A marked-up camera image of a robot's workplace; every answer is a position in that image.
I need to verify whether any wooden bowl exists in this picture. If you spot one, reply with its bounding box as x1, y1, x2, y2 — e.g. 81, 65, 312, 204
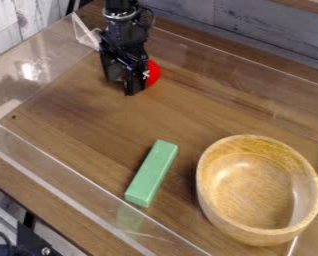
196, 134, 318, 246

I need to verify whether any clear acrylic corner bracket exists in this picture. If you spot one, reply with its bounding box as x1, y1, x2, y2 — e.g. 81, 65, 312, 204
71, 13, 101, 51

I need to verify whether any red ball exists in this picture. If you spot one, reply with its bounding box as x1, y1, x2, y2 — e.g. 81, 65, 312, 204
146, 60, 161, 87

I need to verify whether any long green rectangular block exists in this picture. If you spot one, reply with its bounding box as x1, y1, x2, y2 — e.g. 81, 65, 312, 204
125, 140, 178, 208

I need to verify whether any clear acrylic tray wall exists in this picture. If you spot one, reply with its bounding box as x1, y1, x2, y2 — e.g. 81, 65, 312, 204
0, 19, 318, 256

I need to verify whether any black metal clamp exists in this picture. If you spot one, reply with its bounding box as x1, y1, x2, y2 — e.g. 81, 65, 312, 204
14, 212, 63, 256

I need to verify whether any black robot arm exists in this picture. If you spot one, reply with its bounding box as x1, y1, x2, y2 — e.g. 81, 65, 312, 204
99, 0, 154, 96

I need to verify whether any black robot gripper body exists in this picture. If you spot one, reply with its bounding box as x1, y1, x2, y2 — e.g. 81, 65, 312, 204
99, 13, 154, 67

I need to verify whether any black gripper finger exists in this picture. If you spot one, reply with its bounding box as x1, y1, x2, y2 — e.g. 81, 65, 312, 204
101, 50, 126, 83
125, 61, 150, 96

